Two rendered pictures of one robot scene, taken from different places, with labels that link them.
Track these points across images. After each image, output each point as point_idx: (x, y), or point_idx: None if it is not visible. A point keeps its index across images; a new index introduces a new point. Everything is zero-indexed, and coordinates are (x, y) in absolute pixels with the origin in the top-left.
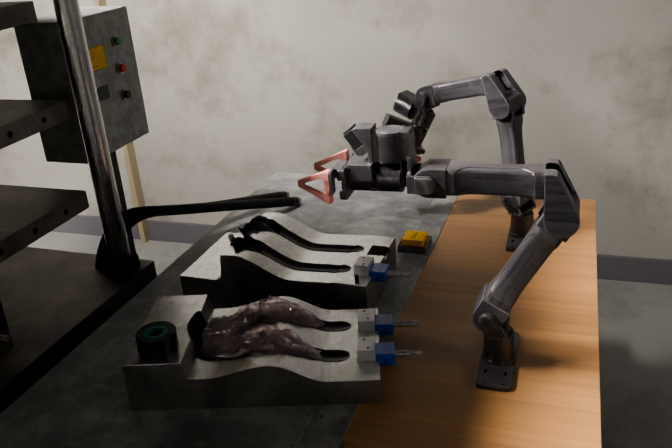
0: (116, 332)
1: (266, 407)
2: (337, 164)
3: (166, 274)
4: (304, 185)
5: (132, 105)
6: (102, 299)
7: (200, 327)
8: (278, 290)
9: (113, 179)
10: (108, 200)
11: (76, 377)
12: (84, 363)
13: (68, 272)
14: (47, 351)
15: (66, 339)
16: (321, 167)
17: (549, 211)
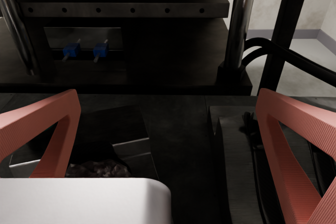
0: (143, 105)
1: None
2: (22, 201)
3: (232, 99)
4: (58, 121)
5: None
6: (188, 82)
7: (110, 155)
8: (224, 203)
9: (246, 1)
10: (234, 18)
11: (85, 108)
12: (102, 105)
13: (212, 57)
14: (124, 85)
15: (142, 87)
16: (270, 122)
17: None
